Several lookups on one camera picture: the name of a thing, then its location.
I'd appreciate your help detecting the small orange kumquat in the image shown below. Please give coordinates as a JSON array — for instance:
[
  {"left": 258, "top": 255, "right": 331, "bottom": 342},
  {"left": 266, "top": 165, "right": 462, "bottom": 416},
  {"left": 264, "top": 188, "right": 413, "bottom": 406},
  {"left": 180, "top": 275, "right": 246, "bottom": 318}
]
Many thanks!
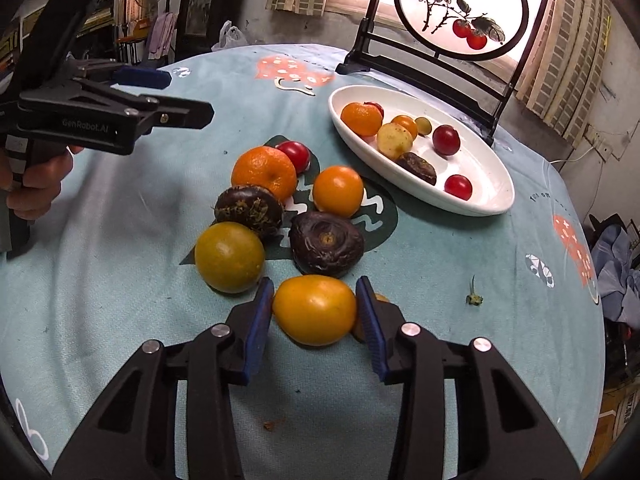
[{"left": 392, "top": 115, "right": 419, "bottom": 139}]

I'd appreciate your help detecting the round orange fruit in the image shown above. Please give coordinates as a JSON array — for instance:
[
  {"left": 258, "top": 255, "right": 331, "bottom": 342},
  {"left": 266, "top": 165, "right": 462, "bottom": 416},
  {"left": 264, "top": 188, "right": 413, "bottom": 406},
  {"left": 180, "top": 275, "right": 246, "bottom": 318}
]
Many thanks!
[{"left": 311, "top": 166, "right": 364, "bottom": 219}]

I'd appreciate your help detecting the green fruit stem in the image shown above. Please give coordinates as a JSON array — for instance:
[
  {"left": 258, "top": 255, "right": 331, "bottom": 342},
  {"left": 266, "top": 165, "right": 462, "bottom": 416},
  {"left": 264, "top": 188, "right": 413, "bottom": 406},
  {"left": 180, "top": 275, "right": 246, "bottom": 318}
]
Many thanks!
[{"left": 465, "top": 276, "right": 484, "bottom": 307}]

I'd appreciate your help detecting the large orange mandarin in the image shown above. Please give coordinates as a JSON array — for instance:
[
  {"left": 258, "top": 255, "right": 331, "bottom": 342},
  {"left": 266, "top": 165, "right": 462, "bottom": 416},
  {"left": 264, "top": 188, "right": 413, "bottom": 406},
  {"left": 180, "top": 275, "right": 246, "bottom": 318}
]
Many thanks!
[{"left": 341, "top": 102, "right": 383, "bottom": 138}]

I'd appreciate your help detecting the dark water chestnut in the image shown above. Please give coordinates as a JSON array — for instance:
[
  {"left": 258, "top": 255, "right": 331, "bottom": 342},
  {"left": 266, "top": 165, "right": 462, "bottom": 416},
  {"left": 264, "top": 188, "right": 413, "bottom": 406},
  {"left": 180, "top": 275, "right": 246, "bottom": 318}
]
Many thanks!
[
  {"left": 214, "top": 185, "right": 284, "bottom": 237},
  {"left": 288, "top": 211, "right": 364, "bottom": 278},
  {"left": 396, "top": 152, "right": 437, "bottom": 185}
]

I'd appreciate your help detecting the pink hanging cloth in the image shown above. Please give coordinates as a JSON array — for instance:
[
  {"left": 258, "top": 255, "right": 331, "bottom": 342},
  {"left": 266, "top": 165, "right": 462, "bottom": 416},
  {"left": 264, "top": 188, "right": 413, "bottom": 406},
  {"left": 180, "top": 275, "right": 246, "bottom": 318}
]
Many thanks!
[{"left": 148, "top": 12, "right": 177, "bottom": 61}]

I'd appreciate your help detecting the black framed decorative screen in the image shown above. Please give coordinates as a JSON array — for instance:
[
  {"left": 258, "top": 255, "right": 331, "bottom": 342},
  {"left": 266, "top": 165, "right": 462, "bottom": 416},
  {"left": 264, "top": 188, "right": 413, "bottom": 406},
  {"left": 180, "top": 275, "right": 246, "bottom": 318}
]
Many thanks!
[{"left": 336, "top": 0, "right": 549, "bottom": 143}]

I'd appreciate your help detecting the yellow orange tomato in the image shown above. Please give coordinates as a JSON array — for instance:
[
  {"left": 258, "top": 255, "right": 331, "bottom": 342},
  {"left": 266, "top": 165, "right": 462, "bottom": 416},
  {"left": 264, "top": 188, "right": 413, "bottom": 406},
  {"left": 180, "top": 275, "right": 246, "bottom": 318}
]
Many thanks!
[{"left": 272, "top": 274, "right": 357, "bottom": 347}]

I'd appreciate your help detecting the person's left hand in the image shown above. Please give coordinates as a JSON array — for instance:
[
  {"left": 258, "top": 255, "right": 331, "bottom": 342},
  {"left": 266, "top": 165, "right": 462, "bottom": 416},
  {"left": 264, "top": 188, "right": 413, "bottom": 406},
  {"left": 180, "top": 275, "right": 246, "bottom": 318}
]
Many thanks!
[{"left": 0, "top": 146, "right": 84, "bottom": 221}]

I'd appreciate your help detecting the green yellow tomato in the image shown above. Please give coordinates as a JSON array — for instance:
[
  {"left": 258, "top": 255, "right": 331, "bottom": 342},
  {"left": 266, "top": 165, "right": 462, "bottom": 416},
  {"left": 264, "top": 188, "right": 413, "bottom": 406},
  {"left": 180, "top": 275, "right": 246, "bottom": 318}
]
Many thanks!
[{"left": 194, "top": 222, "right": 266, "bottom": 295}]

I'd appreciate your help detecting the yellow speckled fruit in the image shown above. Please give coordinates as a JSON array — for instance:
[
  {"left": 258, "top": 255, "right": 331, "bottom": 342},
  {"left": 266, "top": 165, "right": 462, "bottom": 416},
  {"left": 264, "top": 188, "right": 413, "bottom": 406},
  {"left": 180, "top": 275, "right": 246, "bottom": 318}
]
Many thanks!
[{"left": 376, "top": 122, "right": 413, "bottom": 160}]

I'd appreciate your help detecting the white plastic bag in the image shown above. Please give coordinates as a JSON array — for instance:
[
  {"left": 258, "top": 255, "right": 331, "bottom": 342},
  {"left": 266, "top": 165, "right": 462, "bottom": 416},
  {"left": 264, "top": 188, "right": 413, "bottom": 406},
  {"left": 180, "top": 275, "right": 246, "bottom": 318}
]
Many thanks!
[{"left": 212, "top": 21, "right": 250, "bottom": 52}]

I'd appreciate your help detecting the teal patterned tablecloth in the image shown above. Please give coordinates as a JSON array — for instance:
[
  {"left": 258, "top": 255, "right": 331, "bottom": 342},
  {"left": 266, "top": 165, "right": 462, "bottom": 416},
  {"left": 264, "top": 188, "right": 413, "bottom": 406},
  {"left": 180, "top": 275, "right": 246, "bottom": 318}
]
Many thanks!
[{"left": 1, "top": 44, "right": 604, "bottom": 467}]

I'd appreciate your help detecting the dark wooden cabinet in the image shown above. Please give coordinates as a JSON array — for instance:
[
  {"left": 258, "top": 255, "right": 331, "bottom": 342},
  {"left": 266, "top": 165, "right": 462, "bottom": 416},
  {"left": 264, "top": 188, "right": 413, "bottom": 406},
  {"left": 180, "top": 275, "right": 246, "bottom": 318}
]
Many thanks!
[{"left": 176, "top": 0, "right": 229, "bottom": 58}]

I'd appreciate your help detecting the right checkered curtain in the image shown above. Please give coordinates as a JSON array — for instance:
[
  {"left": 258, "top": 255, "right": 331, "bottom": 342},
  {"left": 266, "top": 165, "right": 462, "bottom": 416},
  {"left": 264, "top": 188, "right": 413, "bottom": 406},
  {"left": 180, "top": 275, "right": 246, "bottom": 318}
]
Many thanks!
[{"left": 516, "top": 0, "right": 613, "bottom": 146}]

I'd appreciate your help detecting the white oval plate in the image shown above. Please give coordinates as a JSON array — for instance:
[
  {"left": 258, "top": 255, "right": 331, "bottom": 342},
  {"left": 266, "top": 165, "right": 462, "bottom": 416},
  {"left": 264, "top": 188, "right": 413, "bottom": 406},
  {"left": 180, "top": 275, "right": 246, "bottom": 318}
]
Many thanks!
[{"left": 328, "top": 84, "right": 515, "bottom": 217}]

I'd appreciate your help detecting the dark red cherry tomato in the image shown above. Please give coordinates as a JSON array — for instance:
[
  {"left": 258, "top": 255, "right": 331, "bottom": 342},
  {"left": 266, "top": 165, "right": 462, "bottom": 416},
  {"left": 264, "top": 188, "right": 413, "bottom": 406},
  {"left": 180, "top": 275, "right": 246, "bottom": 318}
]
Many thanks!
[{"left": 432, "top": 125, "right": 461, "bottom": 156}]

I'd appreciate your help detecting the blue clothes pile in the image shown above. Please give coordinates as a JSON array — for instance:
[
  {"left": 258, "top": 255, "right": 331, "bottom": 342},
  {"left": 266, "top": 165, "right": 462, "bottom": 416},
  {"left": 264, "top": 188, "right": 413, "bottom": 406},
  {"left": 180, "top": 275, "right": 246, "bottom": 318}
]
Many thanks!
[{"left": 589, "top": 214, "right": 639, "bottom": 330}]

